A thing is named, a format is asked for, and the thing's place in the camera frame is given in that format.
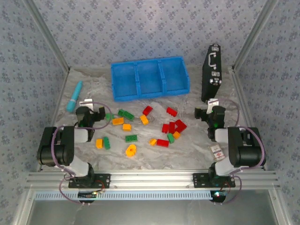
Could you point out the small green lego brick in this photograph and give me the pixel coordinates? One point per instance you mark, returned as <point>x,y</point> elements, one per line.
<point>108,117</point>

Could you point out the yellow lego brick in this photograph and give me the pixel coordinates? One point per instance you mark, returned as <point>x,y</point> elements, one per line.
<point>117,121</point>
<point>176,135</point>
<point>99,143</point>
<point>127,127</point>
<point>152,142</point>
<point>144,120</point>

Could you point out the red lego brick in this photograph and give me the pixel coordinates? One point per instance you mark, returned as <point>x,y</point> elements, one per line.
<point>165,128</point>
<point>172,127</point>
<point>171,112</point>
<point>181,126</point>
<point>162,143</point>
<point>147,110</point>

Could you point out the long green lego brick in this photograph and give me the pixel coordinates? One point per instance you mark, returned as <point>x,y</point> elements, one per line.
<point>126,115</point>

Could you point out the round yellow lego piece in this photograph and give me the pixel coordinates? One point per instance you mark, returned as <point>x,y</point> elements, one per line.
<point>130,152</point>

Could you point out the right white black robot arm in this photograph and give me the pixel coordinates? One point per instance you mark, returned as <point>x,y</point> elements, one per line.
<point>248,152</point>

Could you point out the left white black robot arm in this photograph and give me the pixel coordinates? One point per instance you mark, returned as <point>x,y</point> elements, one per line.
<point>56,152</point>

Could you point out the teal cylindrical pen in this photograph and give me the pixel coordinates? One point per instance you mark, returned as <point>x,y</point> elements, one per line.
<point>75,96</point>

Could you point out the small clear card packet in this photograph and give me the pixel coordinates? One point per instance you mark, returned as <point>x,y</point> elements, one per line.
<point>216,152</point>

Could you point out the blue three-compartment bin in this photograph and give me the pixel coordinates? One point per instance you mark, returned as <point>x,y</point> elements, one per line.
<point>124,79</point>

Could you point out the small circuit board with LED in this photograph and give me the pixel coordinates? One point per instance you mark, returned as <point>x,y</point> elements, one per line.
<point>218,194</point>
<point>87,195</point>

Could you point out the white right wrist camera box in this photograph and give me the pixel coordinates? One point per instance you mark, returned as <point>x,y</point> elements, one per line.
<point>212,104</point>

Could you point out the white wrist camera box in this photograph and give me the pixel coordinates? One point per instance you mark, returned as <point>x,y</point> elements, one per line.
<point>212,104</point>
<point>85,102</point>

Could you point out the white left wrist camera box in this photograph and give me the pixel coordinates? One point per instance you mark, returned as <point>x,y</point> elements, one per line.
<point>85,102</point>

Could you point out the aluminium side rail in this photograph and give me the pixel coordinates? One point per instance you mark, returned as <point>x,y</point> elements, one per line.
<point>63,84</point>
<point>241,93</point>

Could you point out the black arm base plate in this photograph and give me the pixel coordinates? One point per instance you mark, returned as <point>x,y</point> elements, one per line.
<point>103,180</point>
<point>199,180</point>

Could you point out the aluminium mounting rail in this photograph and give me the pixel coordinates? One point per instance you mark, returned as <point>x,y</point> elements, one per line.
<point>152,180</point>

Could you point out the aluminium frame post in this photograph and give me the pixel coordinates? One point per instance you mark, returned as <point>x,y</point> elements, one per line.
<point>48,35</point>
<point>254,35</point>

